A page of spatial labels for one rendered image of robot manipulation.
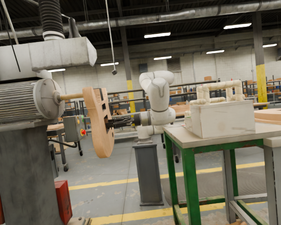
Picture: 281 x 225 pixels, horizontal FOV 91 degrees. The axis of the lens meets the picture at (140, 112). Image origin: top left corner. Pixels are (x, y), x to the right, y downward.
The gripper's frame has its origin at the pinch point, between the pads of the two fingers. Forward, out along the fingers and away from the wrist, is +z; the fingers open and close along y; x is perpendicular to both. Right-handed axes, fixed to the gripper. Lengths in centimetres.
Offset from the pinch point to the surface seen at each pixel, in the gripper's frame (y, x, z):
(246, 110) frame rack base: -15, 2, -74
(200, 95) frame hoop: -3, 10, -56
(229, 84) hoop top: -11, 15, -67
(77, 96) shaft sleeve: 6.7, 18.4, 16.6
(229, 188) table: 19, -77, -89
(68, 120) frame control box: 24.4, 0.1, 35.1
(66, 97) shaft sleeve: 6.7, 18.7, 23.8
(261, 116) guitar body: 8, -12, -104
